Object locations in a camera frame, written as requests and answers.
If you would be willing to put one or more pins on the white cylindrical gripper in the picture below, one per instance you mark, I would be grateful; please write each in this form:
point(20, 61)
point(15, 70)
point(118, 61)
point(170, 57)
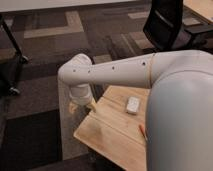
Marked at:
point(81, 95)

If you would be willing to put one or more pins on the white sponge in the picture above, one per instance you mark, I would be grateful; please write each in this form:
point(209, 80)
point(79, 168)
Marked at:
point(133, 104)

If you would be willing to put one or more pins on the black chair base left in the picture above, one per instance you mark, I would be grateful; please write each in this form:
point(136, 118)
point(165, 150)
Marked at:
point(11, 62)

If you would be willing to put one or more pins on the light wooden desk corner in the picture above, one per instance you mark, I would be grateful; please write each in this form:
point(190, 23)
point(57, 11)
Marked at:
point(203, 8)

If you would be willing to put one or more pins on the black office chair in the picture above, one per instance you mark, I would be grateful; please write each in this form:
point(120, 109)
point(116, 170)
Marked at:
point(165, 30)

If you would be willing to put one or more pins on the orange toy carrot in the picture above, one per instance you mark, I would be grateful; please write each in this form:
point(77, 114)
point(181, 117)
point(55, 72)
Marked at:
point(143, 132)

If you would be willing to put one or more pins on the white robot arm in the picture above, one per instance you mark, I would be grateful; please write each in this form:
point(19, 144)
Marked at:
point(179, 114)

